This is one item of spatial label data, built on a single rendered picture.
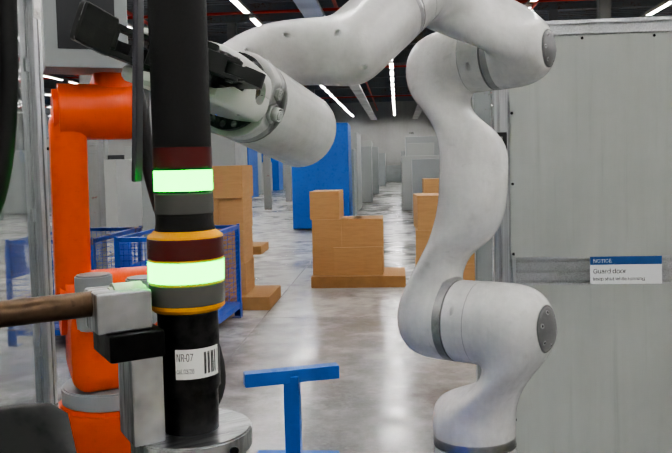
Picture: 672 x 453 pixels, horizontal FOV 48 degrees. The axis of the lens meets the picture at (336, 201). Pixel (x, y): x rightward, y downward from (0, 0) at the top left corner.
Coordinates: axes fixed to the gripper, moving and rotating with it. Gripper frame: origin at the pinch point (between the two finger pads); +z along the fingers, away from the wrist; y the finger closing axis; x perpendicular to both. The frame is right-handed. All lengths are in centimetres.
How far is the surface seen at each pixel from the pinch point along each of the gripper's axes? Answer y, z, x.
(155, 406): -17.3, 8.3, -21.7
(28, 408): -2.4, 0.7, -28.3
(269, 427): 148, -383, -137
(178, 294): -16.8, 8.7, -15.5
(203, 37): -13.8, 9.7, -1.4
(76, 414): 223, -298, -148
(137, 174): -12.0, 9.2, -9.8
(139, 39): -10.3, 10.5, -2.4
